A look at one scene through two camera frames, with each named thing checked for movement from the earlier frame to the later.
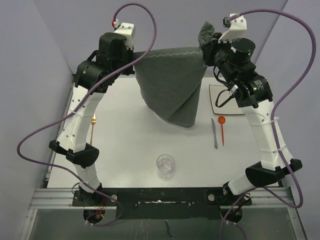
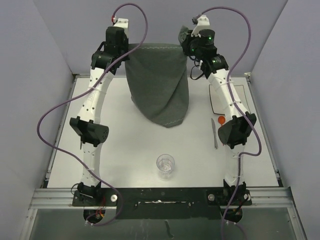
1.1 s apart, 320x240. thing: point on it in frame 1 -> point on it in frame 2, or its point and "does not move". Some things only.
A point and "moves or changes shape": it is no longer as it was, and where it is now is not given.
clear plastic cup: [165, 163] does not move
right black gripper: [209, 48] -> [187, 43]
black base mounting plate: [162, 203] does not move
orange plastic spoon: [221, 120] does not move
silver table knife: [214, 131] does not move
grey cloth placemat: [170, 81] moves or changes shape
